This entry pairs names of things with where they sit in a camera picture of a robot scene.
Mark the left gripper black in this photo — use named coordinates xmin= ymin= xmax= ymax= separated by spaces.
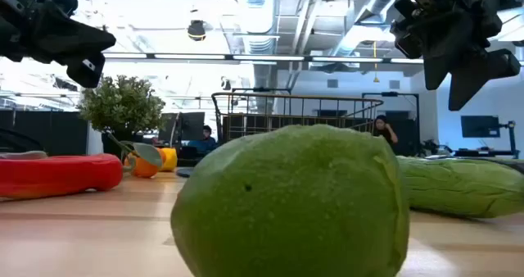
xmin=0 ymin=0 xmax=117 ymax=89

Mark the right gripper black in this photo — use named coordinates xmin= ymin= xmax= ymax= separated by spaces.
xmin=395 ymin=0 xmax=522 ymax=111

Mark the green cucumber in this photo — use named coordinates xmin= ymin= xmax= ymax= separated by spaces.
xmin=395 ymin=155 xmax=524 ymax=220

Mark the tangerine sprig with leaves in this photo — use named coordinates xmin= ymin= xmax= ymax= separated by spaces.
xmin=106 ymin=131 xmax=168 ymax=179

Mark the yellow lemon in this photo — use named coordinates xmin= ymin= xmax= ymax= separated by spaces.
xmin=159 ymin=147 xmax=178 ymax=173

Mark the green lime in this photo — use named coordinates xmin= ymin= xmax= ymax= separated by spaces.
xmin=169 ymin=123 xmax=411 ymax=277

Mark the green potted plant black pot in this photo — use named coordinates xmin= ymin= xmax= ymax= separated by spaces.
xmin=77 ymin=74 xmax=167 ymax=160

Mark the black computer monitor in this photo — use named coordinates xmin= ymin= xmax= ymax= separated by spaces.
xmin=460 ymin=115 xmax=501 ymax=139
xmin=179 ymin=111 xmax=206 ymax=142
xmin=158 ymin=112 xmax=181 ymax=143

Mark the black office partition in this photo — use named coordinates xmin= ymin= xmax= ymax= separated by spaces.
xmin=0 ymin=109 xmax=89 ymax=155

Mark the yellow hanging pendant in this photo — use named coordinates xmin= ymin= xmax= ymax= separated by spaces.
xmin=371 ymin=41 xmax=380 ymax=84

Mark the blue monitor stand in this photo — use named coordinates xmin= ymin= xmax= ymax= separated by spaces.
xmin=498 ymin=120 xmax=519 ymax=157

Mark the dark office desk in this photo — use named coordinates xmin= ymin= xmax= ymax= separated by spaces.
xmin=452 ymin=148 xmax=521 ymax=160

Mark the person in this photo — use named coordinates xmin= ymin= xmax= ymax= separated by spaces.
xmin=372 ymin=114 xmax=400 ymax=147
xmin=188 ymin=125 xmax=219 ymax=155

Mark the black round hanging speaker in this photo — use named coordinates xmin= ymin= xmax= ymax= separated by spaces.
xmin=187 ymin=19 xmax=207 ymax=43

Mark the long ceiling light strip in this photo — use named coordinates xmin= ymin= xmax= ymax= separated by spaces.
xmin=102 ymin=52 xmax=427 ymax=65

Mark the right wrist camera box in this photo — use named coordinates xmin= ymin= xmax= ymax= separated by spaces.
xmin=391 ymin=19 xmax=427 ymax=60

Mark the wire basket with wooden rim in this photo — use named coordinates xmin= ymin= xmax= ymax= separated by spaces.
xmin=211 ymin=91 xmax=385 ymax=145

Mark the ribbed silver air duct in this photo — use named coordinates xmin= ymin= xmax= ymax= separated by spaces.
xmin=233 ymin=0 xmax=283 ymax=114

